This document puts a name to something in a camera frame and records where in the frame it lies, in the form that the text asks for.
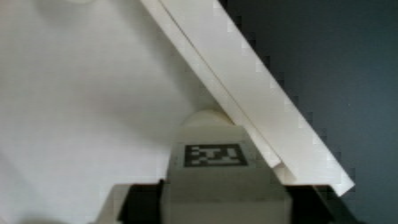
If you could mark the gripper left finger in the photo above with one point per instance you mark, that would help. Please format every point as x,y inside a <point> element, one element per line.
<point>132,204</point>

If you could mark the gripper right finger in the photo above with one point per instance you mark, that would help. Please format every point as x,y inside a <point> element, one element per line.
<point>319,207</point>

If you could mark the white leg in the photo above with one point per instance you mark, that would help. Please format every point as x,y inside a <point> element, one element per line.
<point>223,189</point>

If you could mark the white square tabletop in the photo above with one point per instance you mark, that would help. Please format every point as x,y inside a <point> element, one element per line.
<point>98,91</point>

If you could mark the white right obstacle rail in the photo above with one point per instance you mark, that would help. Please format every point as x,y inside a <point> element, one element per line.
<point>216,50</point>

